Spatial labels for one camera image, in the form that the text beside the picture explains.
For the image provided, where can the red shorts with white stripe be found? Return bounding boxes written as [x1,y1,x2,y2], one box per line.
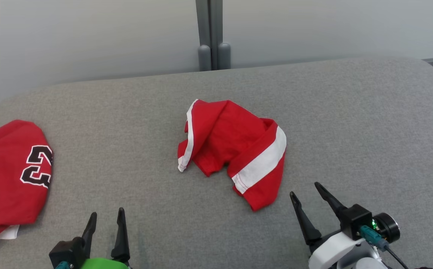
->
[177,99,287,212]

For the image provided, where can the thin black cable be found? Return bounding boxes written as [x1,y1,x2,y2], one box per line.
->
[384,245,410,269]

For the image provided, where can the teal cable connector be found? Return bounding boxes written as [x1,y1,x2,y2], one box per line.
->
[359,225,389,250]

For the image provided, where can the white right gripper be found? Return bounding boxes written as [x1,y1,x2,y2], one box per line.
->
[290,182,383,269]

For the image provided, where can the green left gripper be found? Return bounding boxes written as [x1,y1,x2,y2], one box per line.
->
[79,207,131,269]

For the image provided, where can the red jersey with number print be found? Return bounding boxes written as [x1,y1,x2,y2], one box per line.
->
[0,120,53,256]

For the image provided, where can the grey metal partition post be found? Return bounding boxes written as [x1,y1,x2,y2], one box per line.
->
[196,0,231,71]

